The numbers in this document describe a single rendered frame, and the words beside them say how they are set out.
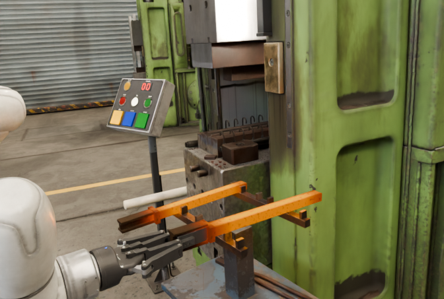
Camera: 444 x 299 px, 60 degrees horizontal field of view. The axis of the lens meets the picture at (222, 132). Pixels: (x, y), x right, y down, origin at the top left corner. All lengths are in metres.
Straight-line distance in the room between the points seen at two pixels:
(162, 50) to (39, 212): 5.91
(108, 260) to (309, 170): 0.76
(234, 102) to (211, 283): 0.91
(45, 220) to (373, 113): 1.12
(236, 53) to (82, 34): 7.97
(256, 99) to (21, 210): 1.48
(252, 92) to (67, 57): 7.73
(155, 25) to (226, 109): 4.69
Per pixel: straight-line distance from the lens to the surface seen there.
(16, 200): 0.57
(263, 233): 1.59
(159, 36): 6.41
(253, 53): 1.56
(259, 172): 1.48
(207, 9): 1.49
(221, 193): 1.15
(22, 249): 0.58
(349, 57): 1.39
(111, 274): 0.75
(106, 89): 9.44
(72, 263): 0.73
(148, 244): 0.81
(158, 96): 1.92
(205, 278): 1.25
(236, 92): 1.83
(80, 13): 9.40
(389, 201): 1.61
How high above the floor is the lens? 1.37
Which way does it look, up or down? 14 degrees down
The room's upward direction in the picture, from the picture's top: 3 degrees counter-clockwise
